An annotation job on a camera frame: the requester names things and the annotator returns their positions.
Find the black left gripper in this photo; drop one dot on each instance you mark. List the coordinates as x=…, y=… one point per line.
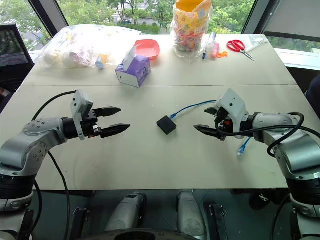
x=89, y=124

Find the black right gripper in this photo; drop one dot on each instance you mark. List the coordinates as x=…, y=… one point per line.
x=223, y=120

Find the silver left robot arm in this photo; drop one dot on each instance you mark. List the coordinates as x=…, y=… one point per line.
x=30, y=143

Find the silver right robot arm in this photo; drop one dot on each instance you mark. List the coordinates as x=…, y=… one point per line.
x=285, y=140

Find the small black box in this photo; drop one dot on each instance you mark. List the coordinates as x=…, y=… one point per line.
x=167, y=124

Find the purple tissue box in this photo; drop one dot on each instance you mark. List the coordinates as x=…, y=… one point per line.
x=133, y=71

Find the small blue capped bottle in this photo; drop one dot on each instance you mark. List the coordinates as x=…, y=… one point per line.
x=100, y=62

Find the orange small rings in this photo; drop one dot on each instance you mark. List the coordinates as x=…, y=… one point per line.
x=222, y=54

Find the blue pen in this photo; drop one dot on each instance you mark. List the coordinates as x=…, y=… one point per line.
x=204, y=52

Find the pink highlighter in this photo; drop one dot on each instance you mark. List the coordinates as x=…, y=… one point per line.
x=215, y=50

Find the clear bag of white items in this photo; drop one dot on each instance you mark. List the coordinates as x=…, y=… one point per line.
x=82, y=46

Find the red plastic bowl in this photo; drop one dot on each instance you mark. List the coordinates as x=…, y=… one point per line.
x=148, y=49

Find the clear plastic sleeve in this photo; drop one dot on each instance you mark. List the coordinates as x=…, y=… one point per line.
x=256, y=41

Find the silver left robot leg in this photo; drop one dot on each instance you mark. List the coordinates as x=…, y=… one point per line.
x=126, y=213

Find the silver robot leg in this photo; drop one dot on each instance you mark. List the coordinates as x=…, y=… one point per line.
x=188, y=215
x=126, y=213

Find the black shoe with white mark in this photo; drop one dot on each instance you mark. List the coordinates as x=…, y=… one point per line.
x=261, y=198

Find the clear bag of colourful items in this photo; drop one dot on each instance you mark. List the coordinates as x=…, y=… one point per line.
x=191, y=27

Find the silver right robot leg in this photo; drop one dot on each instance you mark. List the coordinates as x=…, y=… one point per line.
x=188, y=215

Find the black mesh office chair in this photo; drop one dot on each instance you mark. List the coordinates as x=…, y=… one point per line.
x=12, y=55

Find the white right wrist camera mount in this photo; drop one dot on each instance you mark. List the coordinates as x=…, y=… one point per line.
x=232, y=106

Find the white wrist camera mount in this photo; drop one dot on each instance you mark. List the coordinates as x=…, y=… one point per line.
x=79, y=108
x=232, y=106

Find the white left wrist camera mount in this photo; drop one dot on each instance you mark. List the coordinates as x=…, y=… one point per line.
x=79, y=108

